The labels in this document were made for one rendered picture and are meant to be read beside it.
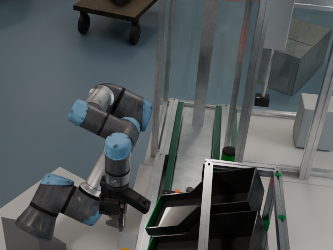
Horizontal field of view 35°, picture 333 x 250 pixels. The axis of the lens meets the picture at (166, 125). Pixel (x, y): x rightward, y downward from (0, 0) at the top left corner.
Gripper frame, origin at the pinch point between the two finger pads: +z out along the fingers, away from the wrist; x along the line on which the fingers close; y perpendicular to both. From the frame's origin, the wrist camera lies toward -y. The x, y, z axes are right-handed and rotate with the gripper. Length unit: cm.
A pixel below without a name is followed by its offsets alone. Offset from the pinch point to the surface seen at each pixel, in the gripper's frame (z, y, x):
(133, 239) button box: 27.2, -0.6, -21.0
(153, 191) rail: 28, -4, -51
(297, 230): 37, -68, -47
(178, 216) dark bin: -30.5, -17.7, 22.9
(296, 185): 37, -70, -78
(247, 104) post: -38, -35, -23
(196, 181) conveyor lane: 32, -23, -65
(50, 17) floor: 124, 163, -435
